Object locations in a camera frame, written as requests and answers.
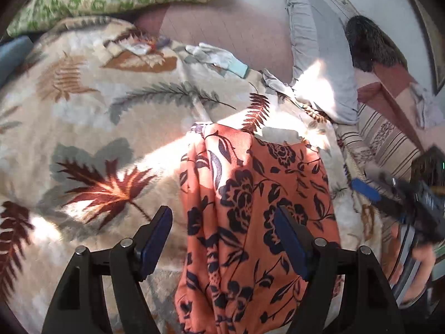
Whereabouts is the striped beige cushion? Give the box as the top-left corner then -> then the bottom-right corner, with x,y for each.
335,102 -> 425,188

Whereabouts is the pink cloth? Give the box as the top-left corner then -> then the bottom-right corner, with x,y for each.
356,64 -> 430,154

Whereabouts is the grey pillow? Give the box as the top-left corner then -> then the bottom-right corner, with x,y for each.
281,0 -> 359,124

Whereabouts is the orange floral cloth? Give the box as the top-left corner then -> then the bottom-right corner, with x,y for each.
174,122 -> 342,334

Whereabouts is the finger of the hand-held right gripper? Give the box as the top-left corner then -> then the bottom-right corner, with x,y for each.
350,177 -> 392,207

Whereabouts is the leaf-print fleece blanket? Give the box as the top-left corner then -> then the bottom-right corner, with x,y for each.
0,16 -> 386,334

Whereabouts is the person's right hand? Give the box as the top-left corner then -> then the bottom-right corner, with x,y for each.
382,223 -> 437,308

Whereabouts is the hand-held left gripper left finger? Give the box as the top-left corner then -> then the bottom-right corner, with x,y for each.
41,205 -> 174,334

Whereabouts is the black fuzzy cloth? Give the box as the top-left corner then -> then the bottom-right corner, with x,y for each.
345,14 -> 408,73

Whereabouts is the blue cloth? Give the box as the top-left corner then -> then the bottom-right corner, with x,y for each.
0,36 -> 34,88

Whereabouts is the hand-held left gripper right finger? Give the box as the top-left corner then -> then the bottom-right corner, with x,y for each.
274,205 -> 407,334

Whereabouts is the white work glove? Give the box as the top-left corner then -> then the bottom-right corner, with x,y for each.
185,42 -> 249,78

